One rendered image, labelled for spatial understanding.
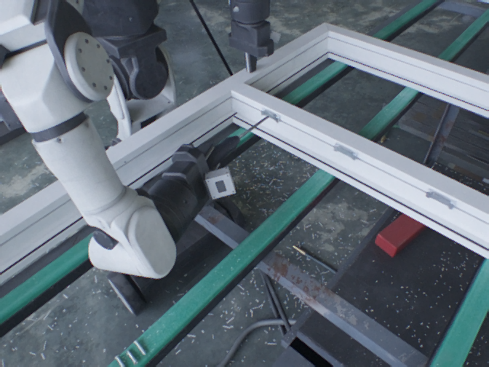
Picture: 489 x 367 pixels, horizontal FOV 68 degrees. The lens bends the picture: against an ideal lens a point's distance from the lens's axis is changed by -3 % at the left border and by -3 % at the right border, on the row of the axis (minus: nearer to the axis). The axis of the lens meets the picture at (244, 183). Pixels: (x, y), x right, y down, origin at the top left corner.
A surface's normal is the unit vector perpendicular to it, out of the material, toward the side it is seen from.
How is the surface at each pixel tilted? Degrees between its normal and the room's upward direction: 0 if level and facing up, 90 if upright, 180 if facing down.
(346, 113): 0
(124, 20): 102
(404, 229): 0
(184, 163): 17
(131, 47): 91
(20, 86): 36
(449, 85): 90
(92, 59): 74
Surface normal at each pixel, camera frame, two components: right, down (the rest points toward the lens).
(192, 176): 0.89, 0.04
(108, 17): 0.11, 0.84
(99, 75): 0.95, -0.16
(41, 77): -0.29, -0.18
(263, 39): 0.75, 0.47
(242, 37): -0.66, 0.55
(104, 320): -0.03, -0.69
